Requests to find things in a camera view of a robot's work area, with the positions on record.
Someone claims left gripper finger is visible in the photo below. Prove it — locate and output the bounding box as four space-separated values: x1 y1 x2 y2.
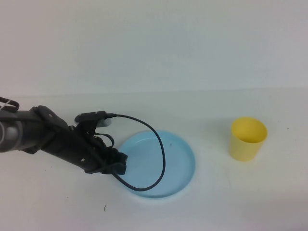
103 163 127 175
109 149 128 166

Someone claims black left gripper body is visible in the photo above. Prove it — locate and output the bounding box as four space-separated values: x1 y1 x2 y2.
42 122 113 174

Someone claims light blue round plate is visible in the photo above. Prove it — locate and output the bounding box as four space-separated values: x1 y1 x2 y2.
119 129 196 199

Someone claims yellow plastic cup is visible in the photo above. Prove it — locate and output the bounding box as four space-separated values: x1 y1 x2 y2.
229 117 268 162

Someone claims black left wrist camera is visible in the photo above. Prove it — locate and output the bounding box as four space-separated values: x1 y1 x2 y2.
74 110 114 128

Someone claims black camera cable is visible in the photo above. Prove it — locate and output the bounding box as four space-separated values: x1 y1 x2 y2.
105 113 167 192

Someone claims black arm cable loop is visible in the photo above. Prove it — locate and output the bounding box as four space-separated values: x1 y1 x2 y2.
0 96 20 111

